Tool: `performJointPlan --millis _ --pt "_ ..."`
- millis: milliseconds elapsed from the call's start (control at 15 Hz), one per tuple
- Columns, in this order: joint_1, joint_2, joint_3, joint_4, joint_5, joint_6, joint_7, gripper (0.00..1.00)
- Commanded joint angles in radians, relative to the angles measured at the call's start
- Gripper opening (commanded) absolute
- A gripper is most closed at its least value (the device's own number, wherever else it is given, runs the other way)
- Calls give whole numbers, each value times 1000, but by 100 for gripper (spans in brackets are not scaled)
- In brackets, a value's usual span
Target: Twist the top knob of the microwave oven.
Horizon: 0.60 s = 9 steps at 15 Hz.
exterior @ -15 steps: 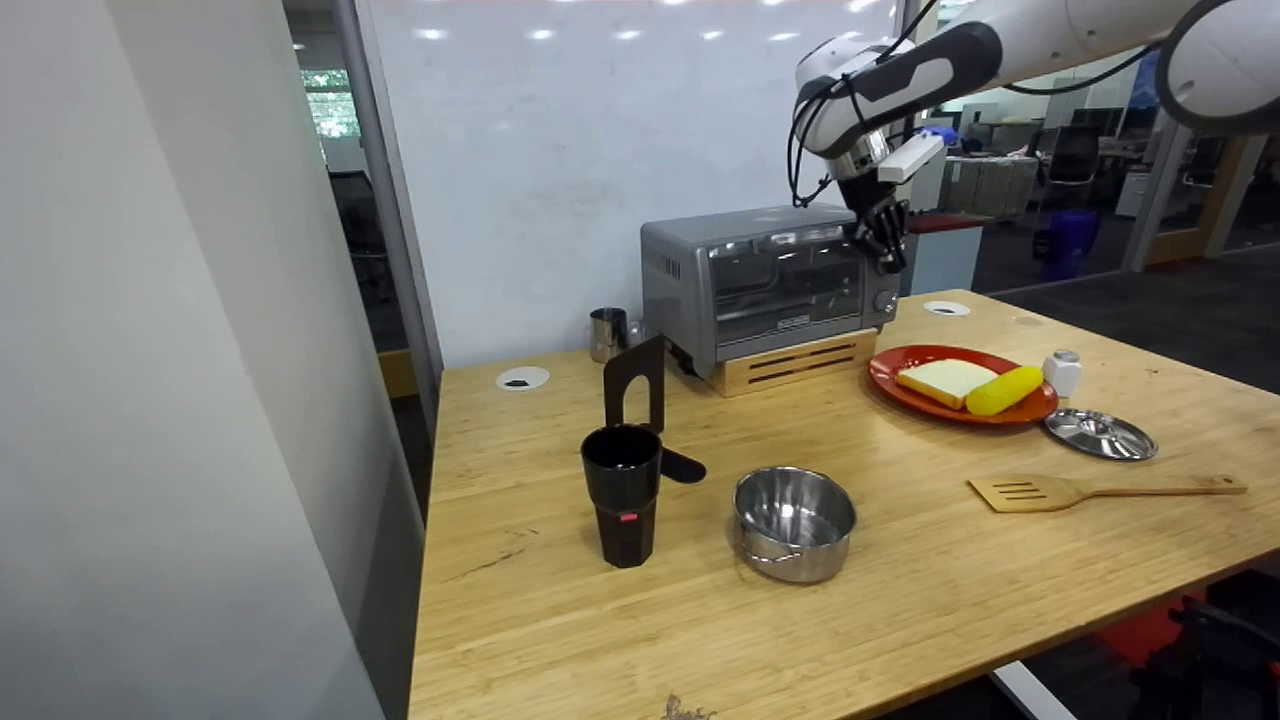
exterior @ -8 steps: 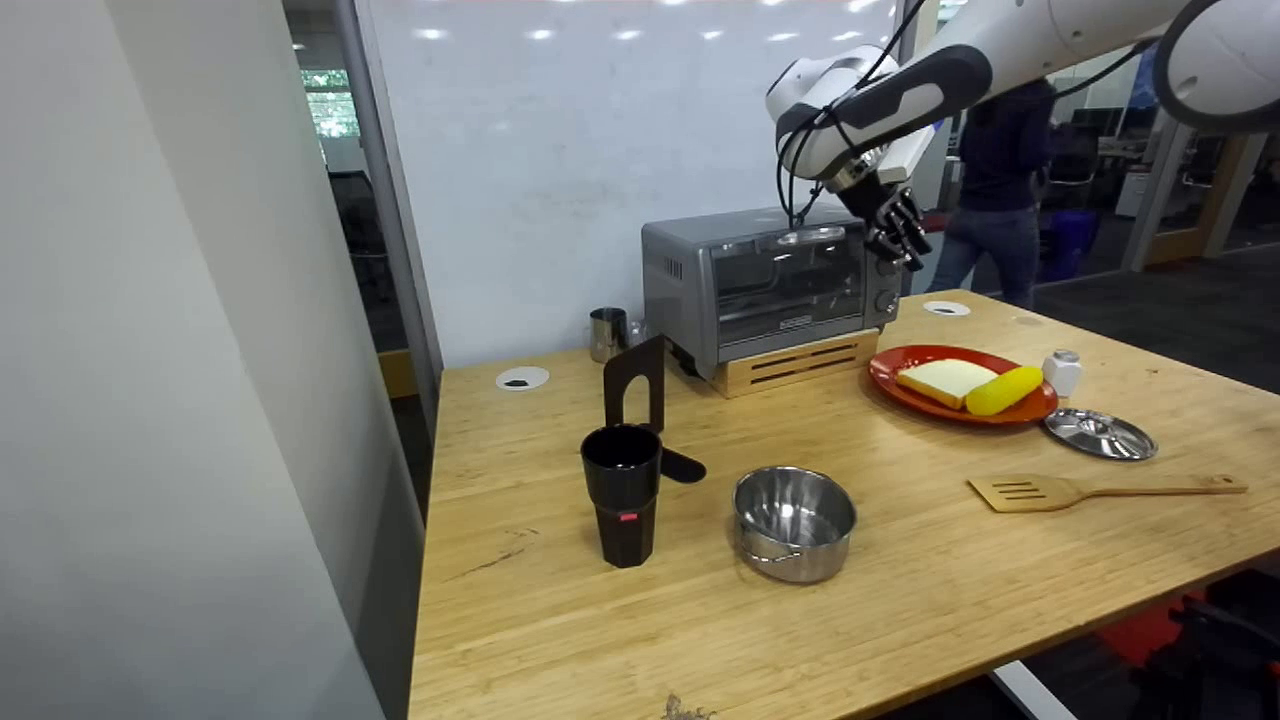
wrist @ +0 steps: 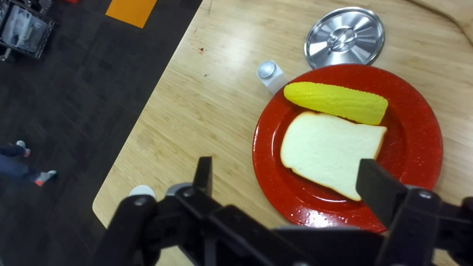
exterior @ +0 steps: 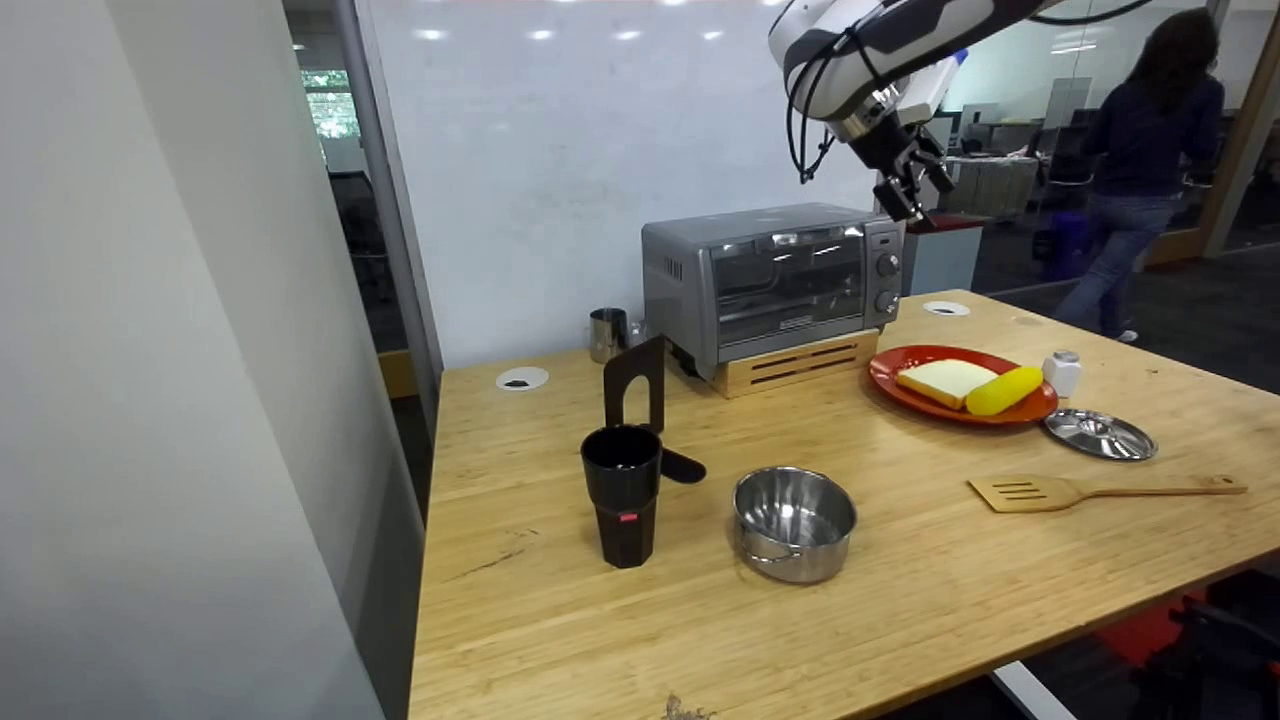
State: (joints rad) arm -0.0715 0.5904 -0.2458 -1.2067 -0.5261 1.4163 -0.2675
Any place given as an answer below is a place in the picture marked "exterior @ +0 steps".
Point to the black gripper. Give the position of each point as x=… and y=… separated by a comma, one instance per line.
x=893, y=144

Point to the grey oven timer knob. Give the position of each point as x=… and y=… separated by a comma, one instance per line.
x=886, y=266

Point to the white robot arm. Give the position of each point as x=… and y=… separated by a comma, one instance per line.
x=883, y=47

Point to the grey oven temperature knob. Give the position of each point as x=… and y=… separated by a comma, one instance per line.
x=886, y=306

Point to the silver toaster oven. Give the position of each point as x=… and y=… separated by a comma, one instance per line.
x=767, y=281

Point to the red round plate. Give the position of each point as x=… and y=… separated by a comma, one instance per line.
x=904, y=363

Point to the pale yellow butter slab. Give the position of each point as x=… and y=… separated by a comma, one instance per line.
x=945, y=383

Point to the wooden slatted crate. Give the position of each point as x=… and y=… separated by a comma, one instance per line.
x=801, y=363

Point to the yellow corn cob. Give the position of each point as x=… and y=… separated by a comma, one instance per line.
x=1007, y=389

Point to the person in dark clothes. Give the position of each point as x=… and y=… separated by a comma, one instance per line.
x=1140, y=161

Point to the white salt shaker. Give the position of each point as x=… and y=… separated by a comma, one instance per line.
x=1063, y=374

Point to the round steel pot lid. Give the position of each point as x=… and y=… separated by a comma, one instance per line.
x=1097, y=432

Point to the wooden slotted spatula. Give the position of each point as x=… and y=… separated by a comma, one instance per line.
x=1054, y=493

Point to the small steel cup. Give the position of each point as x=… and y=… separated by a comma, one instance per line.
x=608, y=332

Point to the small steel pot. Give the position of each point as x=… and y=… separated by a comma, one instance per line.
x=795, y=521

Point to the black plastic cup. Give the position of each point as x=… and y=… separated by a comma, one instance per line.
x=622, y=499

